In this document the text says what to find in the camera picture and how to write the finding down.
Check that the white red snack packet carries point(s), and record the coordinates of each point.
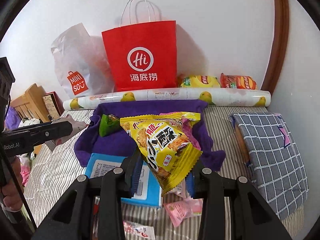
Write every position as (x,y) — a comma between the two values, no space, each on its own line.
(144,231)

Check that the duck print wallpaper roll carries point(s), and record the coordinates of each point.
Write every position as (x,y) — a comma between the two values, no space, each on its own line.
(213,96)

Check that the grey checked folded cloth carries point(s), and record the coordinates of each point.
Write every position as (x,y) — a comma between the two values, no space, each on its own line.
(275,162)

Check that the red Haidilao paper bag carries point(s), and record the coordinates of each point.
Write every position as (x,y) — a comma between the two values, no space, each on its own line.
(142,55)

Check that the patterned book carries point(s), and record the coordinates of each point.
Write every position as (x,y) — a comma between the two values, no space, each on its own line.
(53,105)

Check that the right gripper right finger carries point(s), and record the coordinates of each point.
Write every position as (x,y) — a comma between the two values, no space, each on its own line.
(251,216)

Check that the wooden headboard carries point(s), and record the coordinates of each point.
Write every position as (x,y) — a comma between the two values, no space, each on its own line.
(31,105)

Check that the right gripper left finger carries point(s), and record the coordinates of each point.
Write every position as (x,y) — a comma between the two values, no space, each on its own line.
(72,215)

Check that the brown wooden door frame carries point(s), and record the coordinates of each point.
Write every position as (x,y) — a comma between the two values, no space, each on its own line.
(279,45)

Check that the blue tissue pack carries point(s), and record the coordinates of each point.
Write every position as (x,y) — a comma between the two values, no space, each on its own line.
(123,179)

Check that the person's left hand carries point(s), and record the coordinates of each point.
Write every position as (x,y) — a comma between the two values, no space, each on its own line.
(12,198)

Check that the red chips bag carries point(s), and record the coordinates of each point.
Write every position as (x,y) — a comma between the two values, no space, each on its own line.
(237,82)

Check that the yellow chips bag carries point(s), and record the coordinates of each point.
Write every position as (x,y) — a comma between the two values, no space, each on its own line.
(200,81)

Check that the purple towel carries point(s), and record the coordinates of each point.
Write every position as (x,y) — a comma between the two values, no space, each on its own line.
(121,144)

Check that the white Miniso plastic bag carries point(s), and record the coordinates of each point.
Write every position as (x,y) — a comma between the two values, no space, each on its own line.
(81,64)

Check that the light pink snack packet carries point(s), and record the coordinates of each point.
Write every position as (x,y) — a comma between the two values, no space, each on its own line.
(183,209)

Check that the yellow cracker snack packet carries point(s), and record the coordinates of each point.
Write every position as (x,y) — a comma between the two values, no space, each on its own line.
(167,151)

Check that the pink yellow snack bag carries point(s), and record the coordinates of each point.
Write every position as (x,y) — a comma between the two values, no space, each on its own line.
(188,120)

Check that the white pink snow cake packet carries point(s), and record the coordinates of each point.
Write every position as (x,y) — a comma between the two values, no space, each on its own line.
(61,130)

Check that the green triangular snack packet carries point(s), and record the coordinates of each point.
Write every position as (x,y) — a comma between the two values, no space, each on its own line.
(109,124)

